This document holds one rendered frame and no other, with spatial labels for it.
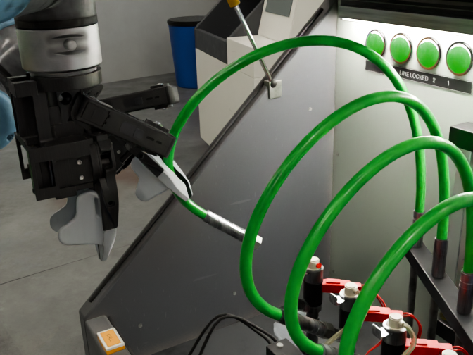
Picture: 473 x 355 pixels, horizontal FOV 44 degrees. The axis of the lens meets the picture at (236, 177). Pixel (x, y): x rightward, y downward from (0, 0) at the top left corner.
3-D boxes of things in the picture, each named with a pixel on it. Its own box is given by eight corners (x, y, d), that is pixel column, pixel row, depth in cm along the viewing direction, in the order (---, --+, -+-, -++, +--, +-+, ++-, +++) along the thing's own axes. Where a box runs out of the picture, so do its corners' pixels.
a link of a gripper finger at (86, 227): (60, 270, 63) (47, 191, 60) (113, 256, 66) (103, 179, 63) (67, 283, 61) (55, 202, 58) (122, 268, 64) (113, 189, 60)
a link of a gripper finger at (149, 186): (165, 222, 83) (121, 174, 84) (194, 194, 82) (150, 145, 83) (158, 225, 80) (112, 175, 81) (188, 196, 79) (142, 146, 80)
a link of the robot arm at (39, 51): (84, 17, 60) (110, 25, 54) (90, 63, 62) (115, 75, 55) (8, 25, 57) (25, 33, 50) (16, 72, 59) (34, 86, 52)
